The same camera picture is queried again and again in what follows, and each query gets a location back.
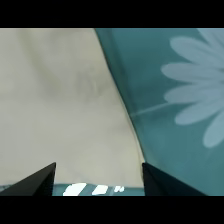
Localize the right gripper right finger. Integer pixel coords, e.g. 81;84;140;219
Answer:
141;161;206;197

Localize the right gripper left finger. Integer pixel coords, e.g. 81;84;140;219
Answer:
0;161;57;197

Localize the pale yellow garment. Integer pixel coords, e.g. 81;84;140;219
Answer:
0;27;146;188

